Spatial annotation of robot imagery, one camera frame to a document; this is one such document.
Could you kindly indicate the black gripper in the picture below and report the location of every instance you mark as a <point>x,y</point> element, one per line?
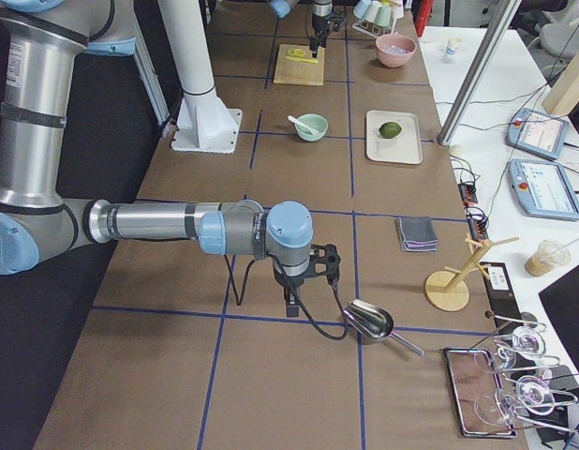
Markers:
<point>319,21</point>
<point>287,281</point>

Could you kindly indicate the mint green bowl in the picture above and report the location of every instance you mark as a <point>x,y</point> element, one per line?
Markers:
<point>315,121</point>

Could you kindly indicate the white plastic spoon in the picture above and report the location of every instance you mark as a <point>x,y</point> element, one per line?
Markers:
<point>300,123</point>

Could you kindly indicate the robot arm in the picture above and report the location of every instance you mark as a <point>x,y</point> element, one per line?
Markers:
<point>282,8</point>
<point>36,223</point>

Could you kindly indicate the pink bowl of ice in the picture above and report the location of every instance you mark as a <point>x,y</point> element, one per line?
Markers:
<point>394,50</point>

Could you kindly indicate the yellow plastic knife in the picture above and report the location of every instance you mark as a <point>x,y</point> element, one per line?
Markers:
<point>301,59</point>

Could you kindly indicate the wooden cutting board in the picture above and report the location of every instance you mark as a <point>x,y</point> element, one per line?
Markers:
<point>298,73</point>

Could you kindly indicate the white pastel cup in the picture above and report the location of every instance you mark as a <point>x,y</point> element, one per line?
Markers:
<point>372,11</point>

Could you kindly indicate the green pastel cup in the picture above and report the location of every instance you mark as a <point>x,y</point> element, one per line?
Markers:
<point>383,15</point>

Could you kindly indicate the metal scoop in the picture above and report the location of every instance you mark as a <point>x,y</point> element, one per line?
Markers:
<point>376,324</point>

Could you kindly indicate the red object at corner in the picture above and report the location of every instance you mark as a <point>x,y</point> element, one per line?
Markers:
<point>430,12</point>

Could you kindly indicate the green avocado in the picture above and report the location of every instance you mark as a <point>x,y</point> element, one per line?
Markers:
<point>390,130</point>

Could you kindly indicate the cream rabbit tray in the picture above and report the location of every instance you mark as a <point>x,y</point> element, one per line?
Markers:
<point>404,149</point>

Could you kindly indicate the paper cup on desk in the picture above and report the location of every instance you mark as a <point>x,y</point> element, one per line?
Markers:
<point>452,47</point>

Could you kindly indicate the folded grey cloth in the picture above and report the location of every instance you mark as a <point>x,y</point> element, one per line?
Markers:
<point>417,234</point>

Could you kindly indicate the wooden mug tree stand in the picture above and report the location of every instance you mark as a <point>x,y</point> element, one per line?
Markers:
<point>446,289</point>

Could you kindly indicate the black power adapter box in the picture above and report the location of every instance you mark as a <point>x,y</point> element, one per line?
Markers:
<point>499,290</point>

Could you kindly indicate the metal tray with glasses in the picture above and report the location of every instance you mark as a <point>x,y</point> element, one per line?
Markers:
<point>471,380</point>

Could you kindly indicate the far teach pendant tablet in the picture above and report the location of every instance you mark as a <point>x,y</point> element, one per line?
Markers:
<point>537,133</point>

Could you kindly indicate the teach pendant tablet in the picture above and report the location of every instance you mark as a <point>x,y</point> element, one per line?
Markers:
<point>537,133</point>
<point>543,190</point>

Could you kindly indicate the iced coffee cup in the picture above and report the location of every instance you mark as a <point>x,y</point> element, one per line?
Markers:
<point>548,256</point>

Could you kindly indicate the near teach pendant tablet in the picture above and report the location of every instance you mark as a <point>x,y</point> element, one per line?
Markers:
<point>543,190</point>

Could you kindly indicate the white wire cup rack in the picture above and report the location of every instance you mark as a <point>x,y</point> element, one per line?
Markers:
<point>372,29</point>

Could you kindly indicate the white camera pole mount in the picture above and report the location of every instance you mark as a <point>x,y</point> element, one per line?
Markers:
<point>204,123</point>

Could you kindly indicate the aluminium frame post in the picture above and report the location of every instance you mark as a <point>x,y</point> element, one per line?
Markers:
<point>492,37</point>

